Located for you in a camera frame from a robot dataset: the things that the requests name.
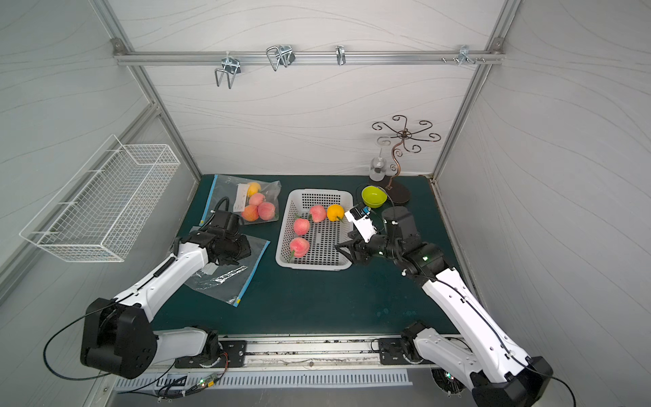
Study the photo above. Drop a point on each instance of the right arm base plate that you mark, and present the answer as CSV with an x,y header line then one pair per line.
x,y
395,351

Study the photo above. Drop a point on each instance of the white vent strip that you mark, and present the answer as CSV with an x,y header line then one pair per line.
x,y
276,379

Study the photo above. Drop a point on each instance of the small metal hook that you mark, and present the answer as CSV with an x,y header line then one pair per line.
x,y
340,55

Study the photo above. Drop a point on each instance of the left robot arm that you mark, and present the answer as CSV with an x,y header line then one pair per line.
x,y
118,337

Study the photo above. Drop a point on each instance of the yellow peach back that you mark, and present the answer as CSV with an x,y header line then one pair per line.
x,y
335,213

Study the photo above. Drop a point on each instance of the orange red peach front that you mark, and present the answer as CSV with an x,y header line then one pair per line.
x,y
250,213

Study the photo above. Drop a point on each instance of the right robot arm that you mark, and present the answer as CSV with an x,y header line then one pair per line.
x,y
487,362

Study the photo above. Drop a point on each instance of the green plastic bowl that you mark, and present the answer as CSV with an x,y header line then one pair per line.
x,y
374,197

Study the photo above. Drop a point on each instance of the metal hook centre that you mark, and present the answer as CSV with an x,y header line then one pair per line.
x,y
280,55

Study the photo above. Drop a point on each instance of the clear zip-top bag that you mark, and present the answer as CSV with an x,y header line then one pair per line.
x,y
229,283
230,193

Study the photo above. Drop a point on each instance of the metal double hook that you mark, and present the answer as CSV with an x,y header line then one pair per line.
x,y
228,71

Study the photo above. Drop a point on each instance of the pink peach back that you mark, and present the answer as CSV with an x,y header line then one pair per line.
x,y
318,214

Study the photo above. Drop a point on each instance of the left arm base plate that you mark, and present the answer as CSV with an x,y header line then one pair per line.
x,y
231,353

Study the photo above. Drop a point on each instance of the white wire wall basket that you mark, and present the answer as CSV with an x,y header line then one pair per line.
x,y
97,216

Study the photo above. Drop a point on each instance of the metal hook right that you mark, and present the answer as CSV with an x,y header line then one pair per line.
x,y
464,57

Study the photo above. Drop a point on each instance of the aluminium top rail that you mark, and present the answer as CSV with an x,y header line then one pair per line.
x,y
304,58

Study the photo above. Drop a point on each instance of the white plastic perforated basket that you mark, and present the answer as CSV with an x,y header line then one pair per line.
x,y
323,236

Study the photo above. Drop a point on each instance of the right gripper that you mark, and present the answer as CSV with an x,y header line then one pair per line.
x,y
362,247

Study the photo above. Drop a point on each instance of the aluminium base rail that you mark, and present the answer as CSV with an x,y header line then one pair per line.
x,y
363,351

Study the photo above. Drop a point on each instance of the brown metal hook stand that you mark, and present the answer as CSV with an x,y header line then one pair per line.
x,y
401,140

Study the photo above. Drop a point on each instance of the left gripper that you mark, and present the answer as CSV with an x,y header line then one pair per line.
x,y
236,248

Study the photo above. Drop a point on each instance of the orange yellow peach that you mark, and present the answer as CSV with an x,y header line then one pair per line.
x,y
254,188

